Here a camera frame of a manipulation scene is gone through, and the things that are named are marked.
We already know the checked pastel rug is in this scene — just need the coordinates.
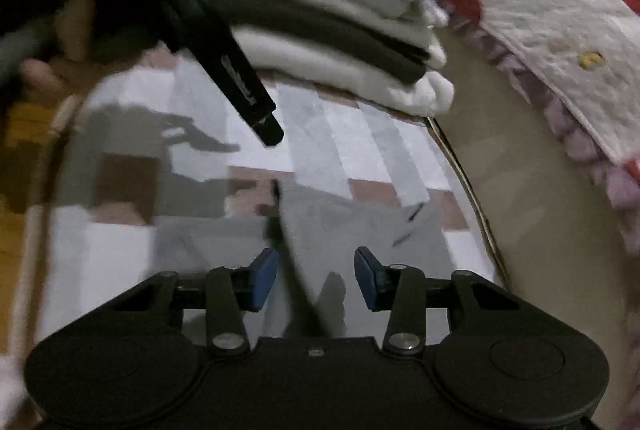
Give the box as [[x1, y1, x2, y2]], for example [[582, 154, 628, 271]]
[[10, 0, 506, 351]]

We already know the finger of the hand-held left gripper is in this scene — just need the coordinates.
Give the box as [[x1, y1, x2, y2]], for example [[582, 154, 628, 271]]
[[160, 0, 285, 147]]

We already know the grey knit sweater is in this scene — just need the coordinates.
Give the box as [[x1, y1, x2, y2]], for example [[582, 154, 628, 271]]
[[155, 177, 456, 341]]

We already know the printed quilted bedspread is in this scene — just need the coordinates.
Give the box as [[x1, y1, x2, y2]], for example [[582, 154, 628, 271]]
[[340, 0, 640, 261]]

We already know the dark grey folded garment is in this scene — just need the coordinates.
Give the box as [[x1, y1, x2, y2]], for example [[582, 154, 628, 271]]
[[200, 0, 431, 85]]

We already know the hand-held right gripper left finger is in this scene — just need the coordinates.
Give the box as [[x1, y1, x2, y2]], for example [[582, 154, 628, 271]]
[[115, 247, 280, 357]]

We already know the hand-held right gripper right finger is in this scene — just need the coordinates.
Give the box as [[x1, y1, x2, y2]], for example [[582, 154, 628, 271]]
[[353, 246, 521, 357]]

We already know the cream folded garment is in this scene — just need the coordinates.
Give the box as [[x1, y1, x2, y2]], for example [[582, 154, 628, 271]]
[[200, 0, 448, 63]]

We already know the person's left hand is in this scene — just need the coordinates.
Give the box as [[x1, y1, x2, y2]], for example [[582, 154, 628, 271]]
[[20, 0, 98, 98]]

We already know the thick white folded garment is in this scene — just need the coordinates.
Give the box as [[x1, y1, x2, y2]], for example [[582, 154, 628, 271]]
[[231, 27, 456, 117]]

